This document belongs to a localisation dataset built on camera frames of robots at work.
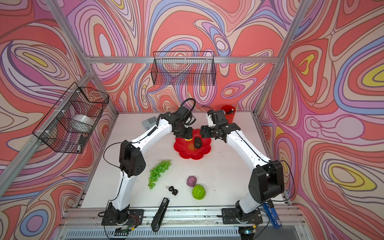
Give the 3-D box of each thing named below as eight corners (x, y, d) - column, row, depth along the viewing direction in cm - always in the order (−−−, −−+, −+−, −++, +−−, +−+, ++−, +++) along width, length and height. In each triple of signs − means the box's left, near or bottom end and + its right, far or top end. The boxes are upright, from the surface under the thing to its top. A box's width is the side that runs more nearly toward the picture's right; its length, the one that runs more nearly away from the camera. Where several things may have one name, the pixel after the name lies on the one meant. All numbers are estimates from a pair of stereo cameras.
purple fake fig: (185, 183, 85) (185, 181, 82) (190, 176, 88) (190, 173, 85) (192, 188, 83) (192, 186, 80) (197, 181, 86) (197, 178, 83)
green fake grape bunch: (143, 183, 86) (141, 180, 82) (164, 159, 95) (163, 156, 91) (151, 189, 83) (149, 186, 79) (171, 164, 93) (170, 161, 89)
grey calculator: (147, 132, 112) (146, 128, 108) (141, 125, 116) (140, 122, 113) (160, 124, 117) (159, 120, 113) (154, 118, 121) (153, 114, 118)
